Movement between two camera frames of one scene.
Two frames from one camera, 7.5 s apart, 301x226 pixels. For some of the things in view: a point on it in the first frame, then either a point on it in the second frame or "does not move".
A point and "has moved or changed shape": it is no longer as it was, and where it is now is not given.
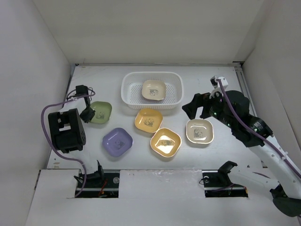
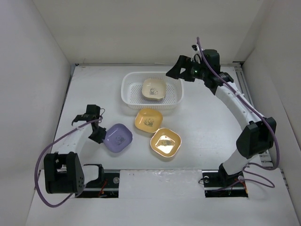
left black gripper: [88, 117] -> [100, 136]
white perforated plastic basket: [131, 85] does not move
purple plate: [116, 142] has moved or changed shape
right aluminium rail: [242, 78] does not move
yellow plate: [148, 120] does not move
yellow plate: [165, 142] does not move
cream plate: [200, 131] -> [154, 89]
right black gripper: [200, 100] -> [184, 61]
